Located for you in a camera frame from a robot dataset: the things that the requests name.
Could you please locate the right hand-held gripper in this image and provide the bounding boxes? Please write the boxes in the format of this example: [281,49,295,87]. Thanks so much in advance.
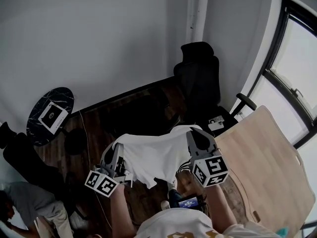
[186,130,230,188]

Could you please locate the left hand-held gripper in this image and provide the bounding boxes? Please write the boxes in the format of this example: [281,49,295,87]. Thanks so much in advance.
[84,142,134,198]

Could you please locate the white t-shirt with print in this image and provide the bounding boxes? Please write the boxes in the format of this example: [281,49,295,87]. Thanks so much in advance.
[112,124,204,189]

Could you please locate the person's right forearm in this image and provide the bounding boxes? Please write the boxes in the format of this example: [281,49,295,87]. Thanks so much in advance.
[204,182,238,235]

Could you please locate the person's left forearm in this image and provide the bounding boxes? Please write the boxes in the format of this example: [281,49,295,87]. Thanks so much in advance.
[108,182,138,238]

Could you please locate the black reclined office chair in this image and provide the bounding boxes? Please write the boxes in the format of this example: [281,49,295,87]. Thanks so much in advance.
[0,121,89,223]

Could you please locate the black office chair with headrest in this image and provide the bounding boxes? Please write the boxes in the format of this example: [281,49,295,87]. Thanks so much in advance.
[173,41,258,138]

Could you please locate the small black screen device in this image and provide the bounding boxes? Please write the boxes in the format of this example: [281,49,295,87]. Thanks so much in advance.
[177,193,203,210]

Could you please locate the person's jeans leg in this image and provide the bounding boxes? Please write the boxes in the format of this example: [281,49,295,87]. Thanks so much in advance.
[169,189,185,208]

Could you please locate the white phone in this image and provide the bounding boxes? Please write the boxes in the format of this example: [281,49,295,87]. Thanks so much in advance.
[208,121,225,131]

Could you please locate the light wooden desk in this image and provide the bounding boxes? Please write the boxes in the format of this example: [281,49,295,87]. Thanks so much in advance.
[214,105,316,238]

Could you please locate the person's white gold-print shirt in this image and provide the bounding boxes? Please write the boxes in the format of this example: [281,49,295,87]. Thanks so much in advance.
[133,207,280,238]

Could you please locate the white box with black print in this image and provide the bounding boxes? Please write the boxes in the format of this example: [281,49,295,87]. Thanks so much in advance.
[38,101,69,135]

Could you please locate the black marble round table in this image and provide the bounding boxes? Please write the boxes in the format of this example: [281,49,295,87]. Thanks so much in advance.
[26,87,87,156]

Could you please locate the black-framed window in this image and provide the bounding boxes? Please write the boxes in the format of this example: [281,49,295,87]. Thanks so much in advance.
[230,0,317,238]

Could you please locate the thin white cable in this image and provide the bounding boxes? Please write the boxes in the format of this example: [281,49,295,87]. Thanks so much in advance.
[79,110,114,233]

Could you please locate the white wall pipe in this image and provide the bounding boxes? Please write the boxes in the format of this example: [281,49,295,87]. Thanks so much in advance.
[185,0,209,44]

